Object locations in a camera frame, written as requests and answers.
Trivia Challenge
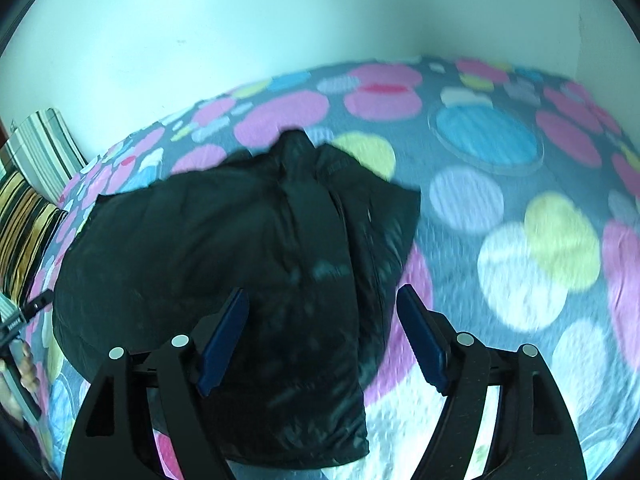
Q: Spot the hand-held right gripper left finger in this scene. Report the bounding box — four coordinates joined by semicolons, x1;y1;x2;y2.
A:
62;287;251;480

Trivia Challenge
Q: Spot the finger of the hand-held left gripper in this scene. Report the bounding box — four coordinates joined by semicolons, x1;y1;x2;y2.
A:
22;289;54;317

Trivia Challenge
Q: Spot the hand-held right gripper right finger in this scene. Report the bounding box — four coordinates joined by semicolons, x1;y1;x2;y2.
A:
396;284;588;480

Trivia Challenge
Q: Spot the black puffer jacket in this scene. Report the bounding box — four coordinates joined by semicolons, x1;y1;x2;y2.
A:
51;130;422;471

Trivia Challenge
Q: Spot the person's left hand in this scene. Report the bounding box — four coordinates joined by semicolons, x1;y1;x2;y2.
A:
0;342;41;421

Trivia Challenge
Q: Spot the striped yellow black pillow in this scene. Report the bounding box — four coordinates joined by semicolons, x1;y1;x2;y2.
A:
0;170;68;306

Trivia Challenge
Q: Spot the dotted grey bed sheet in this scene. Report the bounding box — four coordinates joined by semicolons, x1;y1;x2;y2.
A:
22;57;640;480

